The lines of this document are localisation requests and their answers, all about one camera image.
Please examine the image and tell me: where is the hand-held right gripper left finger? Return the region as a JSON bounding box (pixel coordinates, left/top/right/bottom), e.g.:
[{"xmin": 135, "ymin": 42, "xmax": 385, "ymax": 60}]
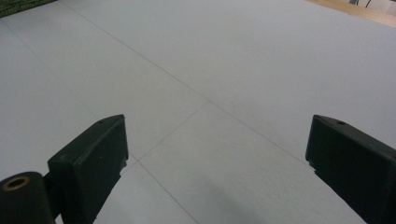
[{"xmin": 47, "ymin": 114, "xmax": 130, "ymax": 224}]

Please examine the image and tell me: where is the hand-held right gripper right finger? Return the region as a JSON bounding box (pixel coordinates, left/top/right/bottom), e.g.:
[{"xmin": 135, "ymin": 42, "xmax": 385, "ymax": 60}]
[{"xmin": 304, "ymin": 114, "xmax": 396, "ymax": 224}]

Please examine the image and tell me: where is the green woven mat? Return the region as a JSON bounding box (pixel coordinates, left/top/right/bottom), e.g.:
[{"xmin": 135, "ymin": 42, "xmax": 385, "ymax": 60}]
[{"xmin": 0, "ymin": 0, "xmax": 57, "ymax": 19}]

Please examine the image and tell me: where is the metal stand leg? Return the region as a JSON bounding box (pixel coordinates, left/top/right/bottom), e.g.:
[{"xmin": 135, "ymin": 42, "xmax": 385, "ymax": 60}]
[{"xmin": 348, "ymin": 0, "xmax": 373, "ymax": 8}]

